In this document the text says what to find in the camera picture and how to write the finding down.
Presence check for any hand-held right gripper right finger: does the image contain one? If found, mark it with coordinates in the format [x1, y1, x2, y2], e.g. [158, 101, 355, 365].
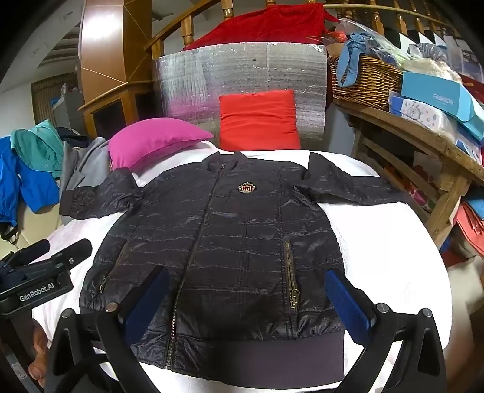
[324, 268, 449, 393]

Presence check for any magenta pillow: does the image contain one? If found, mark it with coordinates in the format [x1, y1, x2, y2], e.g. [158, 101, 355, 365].
[108, 117, 215, 172]

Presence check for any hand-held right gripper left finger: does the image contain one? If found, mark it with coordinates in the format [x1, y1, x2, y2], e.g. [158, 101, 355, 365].
[45, 266, 172, 393]

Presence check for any wicker basket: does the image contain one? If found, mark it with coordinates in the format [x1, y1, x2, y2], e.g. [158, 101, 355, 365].
[327, 55, 403, 112]

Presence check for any silver foil mat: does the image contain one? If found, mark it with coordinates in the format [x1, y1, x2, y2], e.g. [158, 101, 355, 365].
[157, 41, 328, 150]

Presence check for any wooden cabinet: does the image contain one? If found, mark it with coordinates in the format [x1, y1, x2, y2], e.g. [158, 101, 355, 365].
[77, 0, 155, 142]

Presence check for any white printed box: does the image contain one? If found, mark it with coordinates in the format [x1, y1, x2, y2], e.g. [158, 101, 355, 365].
[389, 94, 460, 142]

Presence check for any white fabric bundle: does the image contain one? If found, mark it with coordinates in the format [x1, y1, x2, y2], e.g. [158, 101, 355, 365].
[406, 42, 462, 82]

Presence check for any teal garment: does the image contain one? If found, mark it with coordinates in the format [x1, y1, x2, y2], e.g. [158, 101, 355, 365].
[11, 120, 63, 179]

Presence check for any white fleece blanket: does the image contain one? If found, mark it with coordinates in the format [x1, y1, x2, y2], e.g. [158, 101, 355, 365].
[32, 140, 454, 393]

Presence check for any wooden table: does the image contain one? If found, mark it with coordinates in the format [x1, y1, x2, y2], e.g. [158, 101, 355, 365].
[333, 96, 484, 250]

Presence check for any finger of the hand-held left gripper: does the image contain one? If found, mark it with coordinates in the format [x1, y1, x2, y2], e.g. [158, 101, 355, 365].
[7, 239, 51, 265]
[51, 240, 93, 266]

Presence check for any black quilted jacket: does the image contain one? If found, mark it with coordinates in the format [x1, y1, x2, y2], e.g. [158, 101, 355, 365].
[60, 151, 414, 380]

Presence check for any blue cardboard box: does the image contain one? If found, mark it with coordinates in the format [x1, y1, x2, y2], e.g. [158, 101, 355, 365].
[401, 71, 484, 131]

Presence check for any wooden stair railing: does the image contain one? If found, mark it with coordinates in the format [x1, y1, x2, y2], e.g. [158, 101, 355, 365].
[149, 0, 466, 61]

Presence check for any light blue cloth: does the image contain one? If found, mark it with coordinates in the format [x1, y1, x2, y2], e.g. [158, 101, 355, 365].
[338, 33, 382, 88]

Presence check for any red velvet cloth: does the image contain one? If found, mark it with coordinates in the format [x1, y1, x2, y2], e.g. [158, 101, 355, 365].
[183, 4, 339, 51]

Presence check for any blue garment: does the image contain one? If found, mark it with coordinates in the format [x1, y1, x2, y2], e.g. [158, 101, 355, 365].
[0, 136, 61, 227]

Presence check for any red bag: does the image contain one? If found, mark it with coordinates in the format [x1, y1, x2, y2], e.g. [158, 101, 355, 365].
[452, 200, 484, 265]

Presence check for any grey garment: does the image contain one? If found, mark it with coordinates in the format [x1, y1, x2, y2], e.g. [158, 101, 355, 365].
[58, 137, 112, 226]

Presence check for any person's left hand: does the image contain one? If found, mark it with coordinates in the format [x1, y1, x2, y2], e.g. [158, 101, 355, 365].
[28, 318, 51, 387]

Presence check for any red pillow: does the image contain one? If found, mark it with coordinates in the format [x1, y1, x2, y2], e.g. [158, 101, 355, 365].
[218, 89, 302, 152]

